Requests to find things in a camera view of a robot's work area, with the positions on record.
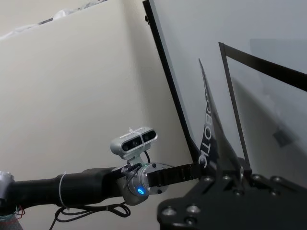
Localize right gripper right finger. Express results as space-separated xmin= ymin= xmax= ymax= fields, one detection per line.
xmin=236 ymin=157 xmax=253 ymax=180

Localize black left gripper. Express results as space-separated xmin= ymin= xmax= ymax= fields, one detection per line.
xmin=146 ymin=163 xmax=204 ymax=188

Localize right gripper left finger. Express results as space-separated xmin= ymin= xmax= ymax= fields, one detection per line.
xmin=215 ymin=157 xmax=241 ymax=180

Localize black robot poster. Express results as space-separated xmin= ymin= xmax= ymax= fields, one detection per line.
xmin=198 ymin=58 xmax=237 ymax=173

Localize short black tape strip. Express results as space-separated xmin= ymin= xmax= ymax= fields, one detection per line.
xmin=218 ymin=42 xmax=251 ymax=172

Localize white zip tie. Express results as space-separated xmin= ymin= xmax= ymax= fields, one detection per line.
xmin=59 ymin=171 xmax=71 ymax=211

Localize white partition board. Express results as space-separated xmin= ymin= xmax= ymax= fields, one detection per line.
xmin=0 ymin=0 xmax=194 ymax=230

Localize crumpled white sheet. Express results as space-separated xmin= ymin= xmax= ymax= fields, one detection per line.
xmin=0 ymin=0 xmax=108 ymax=40

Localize short black camera cable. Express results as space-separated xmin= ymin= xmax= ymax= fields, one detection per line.
xmin=143 ymin=150 xmax=152 ymax=166

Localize silver camera mount bracket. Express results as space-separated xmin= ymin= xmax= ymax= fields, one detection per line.
xmin=121 ymin=155 xmax=142 ymax=173

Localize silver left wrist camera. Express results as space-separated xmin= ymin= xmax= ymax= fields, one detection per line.
xmin=110 ymin=126 xmax=159 ymax=159

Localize thin looped black cable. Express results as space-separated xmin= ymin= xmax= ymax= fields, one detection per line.
xmin=49 ymin=203 xmax=131 ymax=230

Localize thin coloured wires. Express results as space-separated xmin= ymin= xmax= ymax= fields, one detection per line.
xmin=7 ymin=205 xmax=26 ymax=220

